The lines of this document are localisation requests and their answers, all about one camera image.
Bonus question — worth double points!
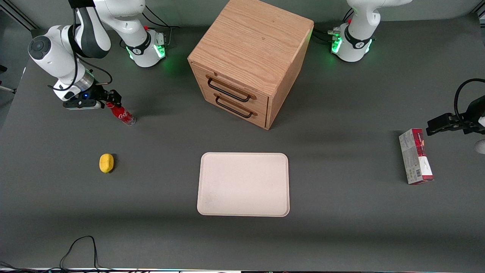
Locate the black base cables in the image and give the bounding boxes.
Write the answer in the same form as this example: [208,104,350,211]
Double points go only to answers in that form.
[143,5,181,49]
[313,8,355,45]

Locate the black metal drawer handle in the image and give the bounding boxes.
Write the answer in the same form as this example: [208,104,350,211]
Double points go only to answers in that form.
[207,75,257,103]
[214,94,258,119]

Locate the black right base cables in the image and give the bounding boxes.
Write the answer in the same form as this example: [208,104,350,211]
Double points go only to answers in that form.
[143,5,181,49]

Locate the yellow lemon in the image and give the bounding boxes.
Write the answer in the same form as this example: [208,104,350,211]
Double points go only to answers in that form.
[99,153,114,174]

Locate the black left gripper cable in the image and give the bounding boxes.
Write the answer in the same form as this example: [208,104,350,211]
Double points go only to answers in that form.
[454,78,485,124]

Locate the aluminium frame profile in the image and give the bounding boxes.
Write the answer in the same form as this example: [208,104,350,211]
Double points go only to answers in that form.
[0,6,39,31]

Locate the black left base cables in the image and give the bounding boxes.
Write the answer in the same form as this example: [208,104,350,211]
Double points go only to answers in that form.
[313,8,355,45]

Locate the black cable on table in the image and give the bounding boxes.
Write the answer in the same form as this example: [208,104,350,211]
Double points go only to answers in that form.
[59,235,114,272]

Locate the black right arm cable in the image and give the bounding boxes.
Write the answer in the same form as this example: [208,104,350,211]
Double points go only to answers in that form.
[48,7,113,92]

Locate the red coke bottle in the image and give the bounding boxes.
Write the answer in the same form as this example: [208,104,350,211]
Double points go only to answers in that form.
[106,102,136,126]

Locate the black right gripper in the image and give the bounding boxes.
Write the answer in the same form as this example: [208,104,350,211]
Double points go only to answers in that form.
[81,86,122,108]

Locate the wooden drawer cabinet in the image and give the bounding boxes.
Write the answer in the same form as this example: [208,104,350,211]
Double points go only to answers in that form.
[188,0,314,130]

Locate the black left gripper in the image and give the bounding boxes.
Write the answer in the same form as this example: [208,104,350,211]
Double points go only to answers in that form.
[426,96,485,136]

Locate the beige rectangular tray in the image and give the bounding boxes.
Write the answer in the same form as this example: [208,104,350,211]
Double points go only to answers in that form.
[197,152,290,217]

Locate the red plaid cardboard box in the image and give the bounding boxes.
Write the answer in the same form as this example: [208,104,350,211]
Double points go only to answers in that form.
[399,128,435,185]

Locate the wooden drawer front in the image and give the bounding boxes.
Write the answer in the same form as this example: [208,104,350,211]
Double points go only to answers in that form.
[202,89,269,129]
[191,62,270,112]

